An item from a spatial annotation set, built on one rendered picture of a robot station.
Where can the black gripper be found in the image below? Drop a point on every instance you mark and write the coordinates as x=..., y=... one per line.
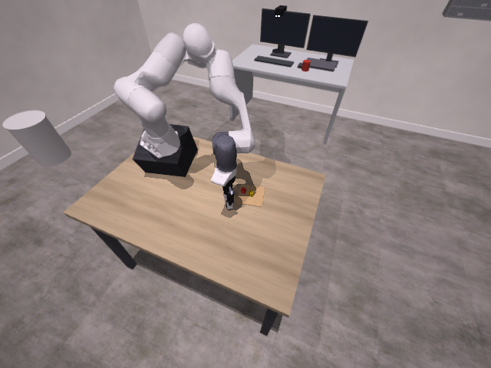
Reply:
x=228, y=192

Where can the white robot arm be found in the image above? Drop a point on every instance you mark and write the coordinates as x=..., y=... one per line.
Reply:
x=198, y=49

